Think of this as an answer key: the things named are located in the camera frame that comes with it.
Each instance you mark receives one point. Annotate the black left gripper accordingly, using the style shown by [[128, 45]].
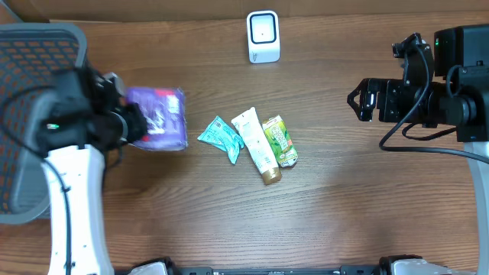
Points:
[[138, 117]]

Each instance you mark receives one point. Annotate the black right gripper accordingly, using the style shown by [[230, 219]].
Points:
[[388, 90]]

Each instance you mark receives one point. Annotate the purple pad package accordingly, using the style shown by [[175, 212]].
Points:
[[164, 111]]

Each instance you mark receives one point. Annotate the green tea drink carton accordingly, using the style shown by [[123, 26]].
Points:
[[280, 141]]

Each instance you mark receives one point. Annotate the teal snack packet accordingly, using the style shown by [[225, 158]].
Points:
[[222, 136]]

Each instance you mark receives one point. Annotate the white tube gold cap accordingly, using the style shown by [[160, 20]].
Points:
[[250, 130]]

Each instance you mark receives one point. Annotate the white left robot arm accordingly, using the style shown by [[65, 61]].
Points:
[[76, 121]]

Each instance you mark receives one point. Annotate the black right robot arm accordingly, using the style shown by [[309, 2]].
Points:
[[443, 84]]

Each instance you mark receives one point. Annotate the white barcode scanner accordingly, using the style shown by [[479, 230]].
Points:
[[263, 34]]

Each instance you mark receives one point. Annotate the grey plastic shopping basket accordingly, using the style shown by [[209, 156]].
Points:
[[30, 52]]

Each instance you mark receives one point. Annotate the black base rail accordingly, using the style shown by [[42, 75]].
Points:
[[391, 265]]

